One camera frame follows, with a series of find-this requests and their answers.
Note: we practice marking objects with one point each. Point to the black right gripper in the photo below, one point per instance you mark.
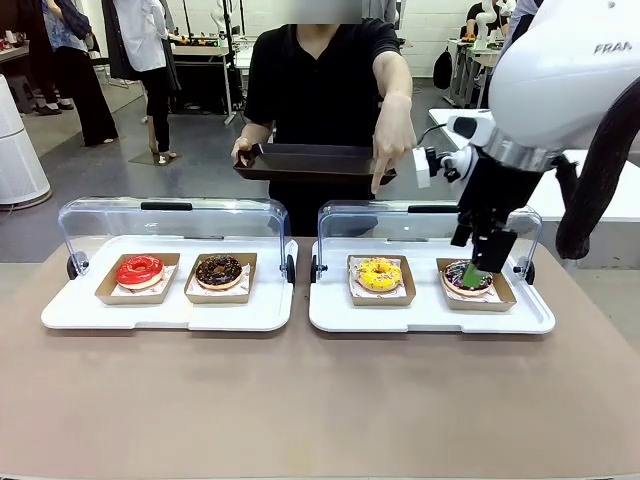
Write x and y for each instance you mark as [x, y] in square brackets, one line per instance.
[500, 185]

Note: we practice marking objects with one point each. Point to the cardboard box of yellow donut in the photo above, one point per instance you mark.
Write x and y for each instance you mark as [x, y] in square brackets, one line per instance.
[382, 300]

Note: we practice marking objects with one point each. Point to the yellow sprinkled donut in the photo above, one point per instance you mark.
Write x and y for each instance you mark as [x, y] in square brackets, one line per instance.
[367, 275]

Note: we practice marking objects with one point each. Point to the paper liner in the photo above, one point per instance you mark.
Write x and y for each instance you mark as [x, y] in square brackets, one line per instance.
[245, 286]
[169, 275]
[495, 294]
[354, 286]

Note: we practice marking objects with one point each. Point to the dark brown serving tray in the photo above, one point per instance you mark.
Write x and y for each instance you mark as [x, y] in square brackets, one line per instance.
[310, 162]

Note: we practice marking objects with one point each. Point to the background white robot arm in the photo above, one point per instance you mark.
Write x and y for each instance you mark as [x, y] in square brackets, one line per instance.
[482, 25]

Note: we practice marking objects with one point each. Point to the person's left forearm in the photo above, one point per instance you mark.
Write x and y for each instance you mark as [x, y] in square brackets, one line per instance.
[392, 75]

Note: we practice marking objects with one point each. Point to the person's right forearm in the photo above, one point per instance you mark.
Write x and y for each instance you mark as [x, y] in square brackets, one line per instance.
[257, 131]

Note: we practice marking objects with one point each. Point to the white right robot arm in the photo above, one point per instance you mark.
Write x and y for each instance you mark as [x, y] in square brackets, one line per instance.
[560, 65]

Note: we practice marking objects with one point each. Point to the purple drizzled donut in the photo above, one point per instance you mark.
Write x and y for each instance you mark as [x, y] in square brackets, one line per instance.
[452, 280]

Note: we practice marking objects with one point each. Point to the paper liner under purple donut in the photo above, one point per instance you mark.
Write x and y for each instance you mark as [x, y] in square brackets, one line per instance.
[495, 294]

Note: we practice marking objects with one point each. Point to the cardboard box of purple donut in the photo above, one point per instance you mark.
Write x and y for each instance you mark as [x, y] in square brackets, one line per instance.
[480, 305]

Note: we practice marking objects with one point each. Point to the person in black shirt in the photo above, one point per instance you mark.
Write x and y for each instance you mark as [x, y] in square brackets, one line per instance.
[320, 90]

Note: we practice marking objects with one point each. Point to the paper liner under chocolate donut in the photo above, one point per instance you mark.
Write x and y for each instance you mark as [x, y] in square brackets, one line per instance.
[245, 286]

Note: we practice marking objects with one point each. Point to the cardboard box of chocolate donut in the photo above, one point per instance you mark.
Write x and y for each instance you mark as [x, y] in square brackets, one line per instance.
[215, 299]

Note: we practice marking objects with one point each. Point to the chocolate sprinkled donut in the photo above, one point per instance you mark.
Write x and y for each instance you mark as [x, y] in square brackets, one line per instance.
[207, 272]

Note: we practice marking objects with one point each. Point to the paper liner under red donut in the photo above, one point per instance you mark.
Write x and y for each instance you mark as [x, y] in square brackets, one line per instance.
[169, 275]

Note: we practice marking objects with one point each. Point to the red glazed donut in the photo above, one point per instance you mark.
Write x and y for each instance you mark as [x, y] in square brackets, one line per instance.
[131, 274]

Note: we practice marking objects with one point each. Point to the cardboard box of red donut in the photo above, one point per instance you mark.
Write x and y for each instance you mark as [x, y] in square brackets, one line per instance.
[130, 298]

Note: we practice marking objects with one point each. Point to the person's left hand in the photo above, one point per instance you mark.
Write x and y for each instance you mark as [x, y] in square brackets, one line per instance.
[395, 135]

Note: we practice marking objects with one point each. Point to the person's right hand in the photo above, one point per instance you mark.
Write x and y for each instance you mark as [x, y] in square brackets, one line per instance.
[239, 147]

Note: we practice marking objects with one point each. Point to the clear plastic tray lid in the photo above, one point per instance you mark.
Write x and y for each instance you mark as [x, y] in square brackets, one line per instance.
[390, 222]
[225, 220]

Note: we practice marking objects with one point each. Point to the white display tray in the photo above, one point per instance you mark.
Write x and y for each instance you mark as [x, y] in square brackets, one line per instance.
[425, 317]
[165, 315]

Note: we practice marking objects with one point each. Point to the white side table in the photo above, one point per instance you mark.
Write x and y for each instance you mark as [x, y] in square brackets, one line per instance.
[600, 200]

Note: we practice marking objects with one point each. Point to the black backpack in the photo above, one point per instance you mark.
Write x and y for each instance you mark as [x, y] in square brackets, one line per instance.
[442, 70]

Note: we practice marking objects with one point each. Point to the seated bystander in black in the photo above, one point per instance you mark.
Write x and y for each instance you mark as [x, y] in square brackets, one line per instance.
[475, 20]

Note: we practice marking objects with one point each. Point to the background workbench with items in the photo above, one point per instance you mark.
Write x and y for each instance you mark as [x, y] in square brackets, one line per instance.
[200, 55]

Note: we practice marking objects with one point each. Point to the bystander in white shirt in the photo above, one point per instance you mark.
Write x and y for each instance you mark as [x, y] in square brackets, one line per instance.
[145, 40]

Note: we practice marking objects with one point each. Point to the bystander in blue patterned top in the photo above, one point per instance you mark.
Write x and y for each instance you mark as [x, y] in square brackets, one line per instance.
[82, 75]

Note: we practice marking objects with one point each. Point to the white air purifier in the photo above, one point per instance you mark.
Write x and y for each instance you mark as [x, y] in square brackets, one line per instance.
[17, 150]

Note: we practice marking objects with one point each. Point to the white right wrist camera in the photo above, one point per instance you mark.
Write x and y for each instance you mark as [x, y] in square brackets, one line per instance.
[422, 167]

